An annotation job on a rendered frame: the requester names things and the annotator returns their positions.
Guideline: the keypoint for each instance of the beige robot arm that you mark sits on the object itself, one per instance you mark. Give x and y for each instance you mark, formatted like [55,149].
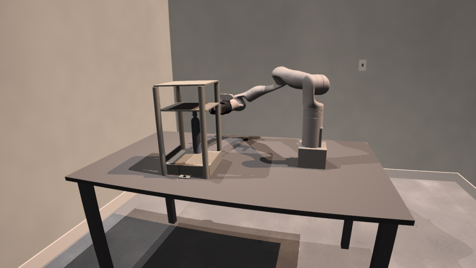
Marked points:
[312,110]

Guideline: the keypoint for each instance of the black bottle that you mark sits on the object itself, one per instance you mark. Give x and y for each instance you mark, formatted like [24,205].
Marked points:
[196,134]

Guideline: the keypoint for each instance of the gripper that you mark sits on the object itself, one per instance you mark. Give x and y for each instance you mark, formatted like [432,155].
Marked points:
[226,106]

